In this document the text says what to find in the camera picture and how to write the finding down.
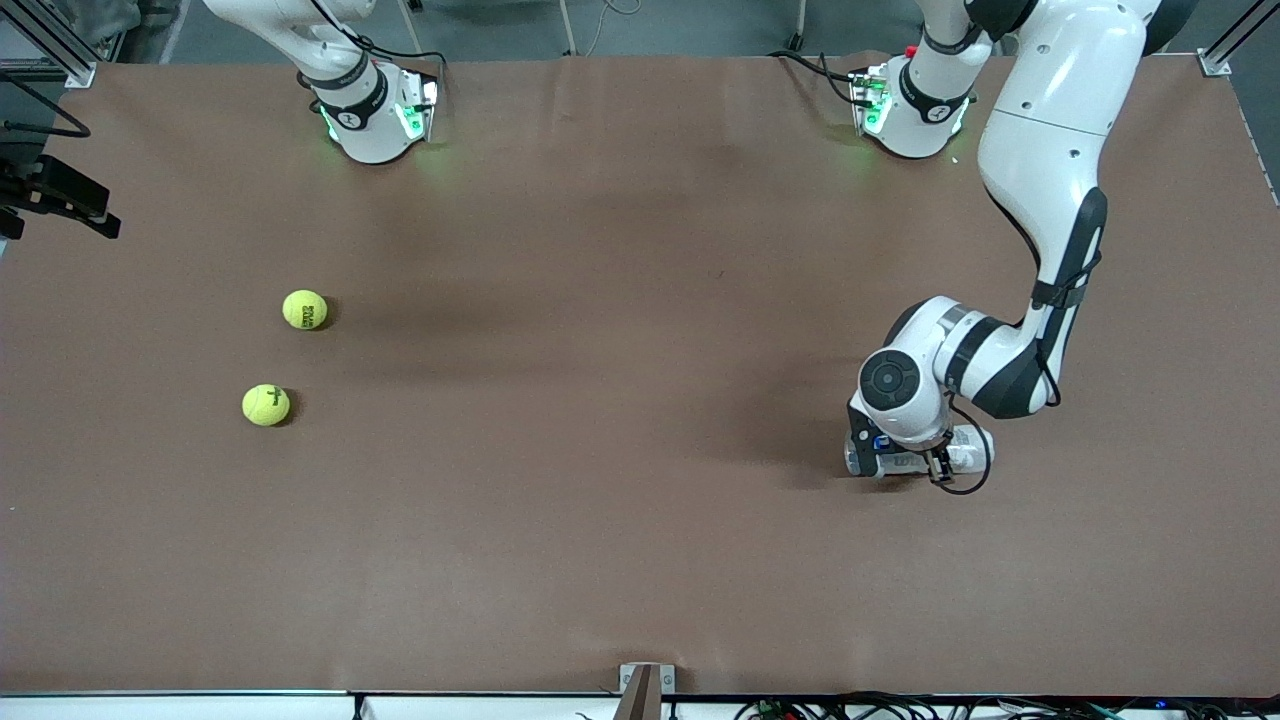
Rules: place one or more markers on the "clear plastic tennis ball can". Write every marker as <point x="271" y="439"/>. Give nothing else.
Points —
<point x="970" y="450"/>

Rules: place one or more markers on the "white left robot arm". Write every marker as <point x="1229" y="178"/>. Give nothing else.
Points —
<point x="1050" y="150"/>

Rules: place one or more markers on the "aluminium frame extrusion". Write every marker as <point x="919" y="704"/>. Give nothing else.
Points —
<point x="1218" y="62"/>
<point x="60" y="45"/>

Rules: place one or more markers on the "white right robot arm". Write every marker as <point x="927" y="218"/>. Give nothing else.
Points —
<point x="365" y="120"/>

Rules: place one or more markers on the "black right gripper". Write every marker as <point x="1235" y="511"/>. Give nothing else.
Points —
<point x="62" y="190"/>

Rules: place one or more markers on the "yellow tennis ball black logo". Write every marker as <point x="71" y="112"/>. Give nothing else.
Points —
<point x="266" y="405"/>

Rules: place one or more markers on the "white stand leg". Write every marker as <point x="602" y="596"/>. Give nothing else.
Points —
<point x="801" y="25"/>
<point x="567" y="30"/>

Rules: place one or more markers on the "grey fabric bundle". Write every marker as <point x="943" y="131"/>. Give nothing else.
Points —
<point x="90" y="18"/>

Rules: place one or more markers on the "yellow tennis ball black lettering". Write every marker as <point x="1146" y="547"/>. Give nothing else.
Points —
<point x="305" y="309"/>

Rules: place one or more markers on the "grey camera post bracket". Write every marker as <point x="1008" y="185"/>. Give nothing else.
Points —
<point x="646" y="690"/>

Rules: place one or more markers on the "brown table cover sheet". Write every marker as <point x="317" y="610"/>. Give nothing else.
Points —
<point x="700" y="550"/>

